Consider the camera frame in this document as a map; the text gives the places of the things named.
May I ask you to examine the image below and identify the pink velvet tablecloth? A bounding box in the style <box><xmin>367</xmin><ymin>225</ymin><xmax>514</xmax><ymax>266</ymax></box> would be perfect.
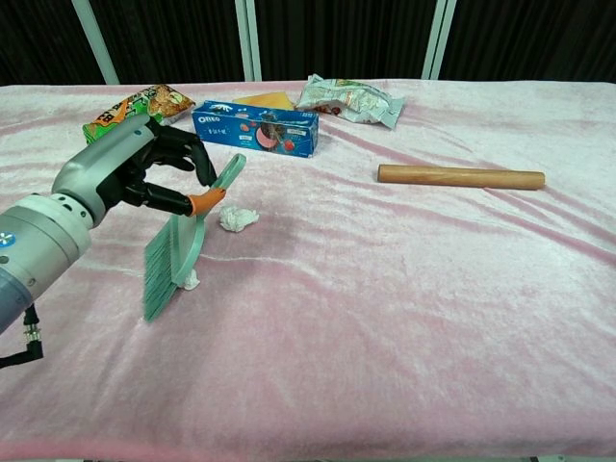
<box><xmin>0</xmin><ymin>79</ymin><xmax>616</xmax><ymax>462</ymax></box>

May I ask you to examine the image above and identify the silver white snack bag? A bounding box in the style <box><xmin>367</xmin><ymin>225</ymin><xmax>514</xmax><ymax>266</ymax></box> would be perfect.
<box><xmin>294</xmin><ymin>73</ymin><xmax>406</xmax><ymax>130</ymax></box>

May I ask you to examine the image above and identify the green small brush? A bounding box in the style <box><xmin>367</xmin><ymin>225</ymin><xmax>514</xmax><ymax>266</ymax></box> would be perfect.
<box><xmin>142</xmin><ymin>153</ymin><xmax>247</xmax><ymax>322</ymax></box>

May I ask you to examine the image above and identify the green orange snack bag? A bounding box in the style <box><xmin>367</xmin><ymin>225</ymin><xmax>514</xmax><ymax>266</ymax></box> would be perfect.
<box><xmin>82</xmin><ymin>84</ymin><xmax>196</xmax><ymax>144</ymax></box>

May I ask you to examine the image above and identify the yellow sponge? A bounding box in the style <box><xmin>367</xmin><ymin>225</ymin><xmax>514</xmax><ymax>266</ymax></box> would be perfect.
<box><xmin>232</xmin><ymin>90</ymin><xmax>295</xmax><ymax>111</ymax></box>

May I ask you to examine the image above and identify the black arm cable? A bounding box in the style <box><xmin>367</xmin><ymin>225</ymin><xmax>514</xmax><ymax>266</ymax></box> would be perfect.
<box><xmin>0</xmin><ymin>302</ymin><xmax>44</xmax><ymax>370</ymax></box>

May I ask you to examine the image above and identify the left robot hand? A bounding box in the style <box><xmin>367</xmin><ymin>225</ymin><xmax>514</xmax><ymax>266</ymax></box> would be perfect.
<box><xmin>51</xmin><ymin>114</ymin><xmax>227</xmax><ymax>228</ymax></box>

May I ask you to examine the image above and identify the blue Oreo box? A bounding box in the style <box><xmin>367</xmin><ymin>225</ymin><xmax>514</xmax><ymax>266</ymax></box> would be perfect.
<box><xmin>192</xmin><ymin>99</ymin><xmax>320</xmax><ymax>159</ymax></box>

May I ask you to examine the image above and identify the white partition frame post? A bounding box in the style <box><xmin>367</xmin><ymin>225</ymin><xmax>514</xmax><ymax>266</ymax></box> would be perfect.
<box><xmin>234</xmin><ymin>0</ymin><xmax>264</xmax><ymax>82</ymax></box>
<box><xmin>421</xmin><ymin>0</ymin><xmax>458</xmax><ymax>81</ymax></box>
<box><xmin>71</xmin><ymin>0</ymin><xmax>120</xmax><ymax>86</ymax></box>

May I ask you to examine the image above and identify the wooden rolling pin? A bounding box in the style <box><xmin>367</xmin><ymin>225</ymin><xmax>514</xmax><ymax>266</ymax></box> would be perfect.
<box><xmin>376</xmin><ymin>164</ymin><xmax>547</xmax><ymax>191</ymax></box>

